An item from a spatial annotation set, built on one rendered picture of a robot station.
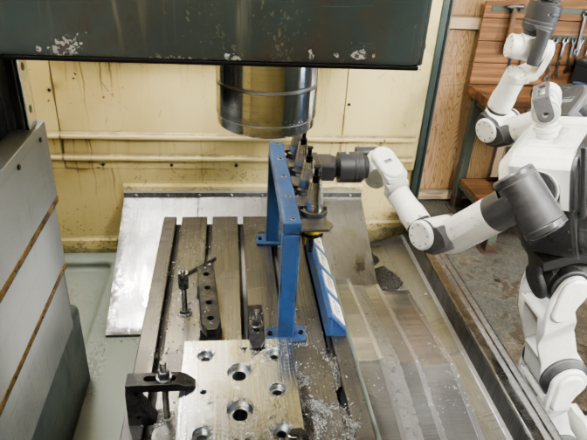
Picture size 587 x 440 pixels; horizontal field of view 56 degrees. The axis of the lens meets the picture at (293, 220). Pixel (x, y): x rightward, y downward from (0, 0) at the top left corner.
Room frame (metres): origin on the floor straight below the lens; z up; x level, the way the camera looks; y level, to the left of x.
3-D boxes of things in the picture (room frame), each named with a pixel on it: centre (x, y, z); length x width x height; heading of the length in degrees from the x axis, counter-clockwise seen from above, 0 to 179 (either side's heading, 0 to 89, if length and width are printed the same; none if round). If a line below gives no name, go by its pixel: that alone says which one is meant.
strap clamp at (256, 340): (0.95, 0.07, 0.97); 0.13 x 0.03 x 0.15; 8
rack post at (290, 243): (1.03, 0.00, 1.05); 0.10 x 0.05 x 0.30; 98
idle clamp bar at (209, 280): (1.10, 0.20, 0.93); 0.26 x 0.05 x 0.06; 13
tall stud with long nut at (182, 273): (1.10, 0.26, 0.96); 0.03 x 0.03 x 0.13
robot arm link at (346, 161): (1.43, -0.10, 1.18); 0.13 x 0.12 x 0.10; 8
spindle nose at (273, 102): (0.86, 0.05, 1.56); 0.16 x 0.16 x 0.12
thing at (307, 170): (1.20, -0.03, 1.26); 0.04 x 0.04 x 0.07
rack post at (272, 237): (1.47, 0.06, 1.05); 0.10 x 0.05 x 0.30; 98
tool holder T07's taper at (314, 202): (1.09, -0.04, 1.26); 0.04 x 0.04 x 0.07
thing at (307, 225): (1.04, -0.05, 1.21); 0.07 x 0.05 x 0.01; 98
